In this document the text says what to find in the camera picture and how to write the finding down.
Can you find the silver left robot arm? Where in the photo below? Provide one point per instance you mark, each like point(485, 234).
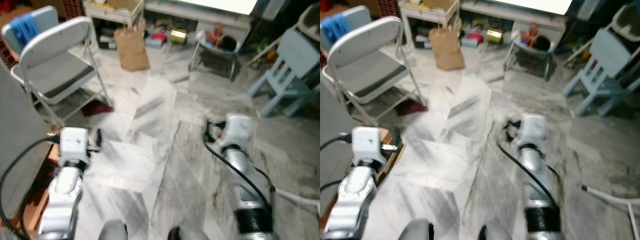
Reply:
point(65, 192)
point(356, 192)

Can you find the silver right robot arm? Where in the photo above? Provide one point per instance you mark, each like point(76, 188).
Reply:
point(539, 192)
point(246, 192)

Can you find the grey fridge door panel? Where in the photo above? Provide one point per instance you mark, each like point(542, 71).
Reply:
point(17, 135)
point(332, 117)

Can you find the dark red cloth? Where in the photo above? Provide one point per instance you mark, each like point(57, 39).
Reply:
point(412, 107)
point(97, 108)

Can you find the grey metal folding chair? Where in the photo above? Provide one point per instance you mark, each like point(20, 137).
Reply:
point(370, 70)
point(57, 70)

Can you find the doll with dark hair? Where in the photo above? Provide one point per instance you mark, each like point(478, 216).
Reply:
point(225, 41)
point(539, 41)

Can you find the grey left robot leg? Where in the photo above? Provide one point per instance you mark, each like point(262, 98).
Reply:
point(112, 231)
point(415, 230)

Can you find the grey robot leg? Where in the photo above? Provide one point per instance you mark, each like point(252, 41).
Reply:
point(192, 234)
point(112, 231)
point(500, 234)
point(415, 230)

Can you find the gold tin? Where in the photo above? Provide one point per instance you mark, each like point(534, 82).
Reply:
point(494, 36)
point(178, 36)

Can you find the brown paper bag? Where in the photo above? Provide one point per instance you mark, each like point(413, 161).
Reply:
point(131, 50)
point(447, 50)

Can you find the pink container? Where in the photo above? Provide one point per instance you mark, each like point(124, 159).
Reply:
point(159, 37)
point(475, 37)

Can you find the light blue child chair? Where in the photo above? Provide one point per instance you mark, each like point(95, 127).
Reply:
point(607, 65)
point(295, 65)

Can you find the white floor pipe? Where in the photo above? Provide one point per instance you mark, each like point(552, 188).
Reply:
point(612, 197)
point(297, 196)

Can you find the grey right robot leg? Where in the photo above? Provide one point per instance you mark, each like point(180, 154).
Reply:
point(192, 234)
point(500, 234)

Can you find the long white low desk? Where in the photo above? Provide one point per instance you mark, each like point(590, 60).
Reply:
point(520, 15)
point(210, 15)

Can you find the blue cloth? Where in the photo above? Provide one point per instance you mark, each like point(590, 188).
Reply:
point(24, 29)
point(335, 28)

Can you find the pale blue folding chair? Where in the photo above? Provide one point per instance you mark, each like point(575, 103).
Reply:
point(46, 16)
point(359, 16)

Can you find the small white shelf table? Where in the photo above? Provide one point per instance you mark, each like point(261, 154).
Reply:
point(112, 12)
point(427, 12)

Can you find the grey high chair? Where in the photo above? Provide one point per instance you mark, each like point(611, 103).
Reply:
point(310, 20)
point(626, 20)

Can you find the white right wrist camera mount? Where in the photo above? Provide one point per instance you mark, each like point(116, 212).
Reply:
point(239, 129)
point(533, 129)

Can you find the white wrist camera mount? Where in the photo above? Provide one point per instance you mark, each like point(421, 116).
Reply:
point(74, 142)
point(368, 142)
point(239, 129)
point(533, 129)

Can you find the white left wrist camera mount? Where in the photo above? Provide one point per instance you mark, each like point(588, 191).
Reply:
point(74, 142)
point(368, 142)

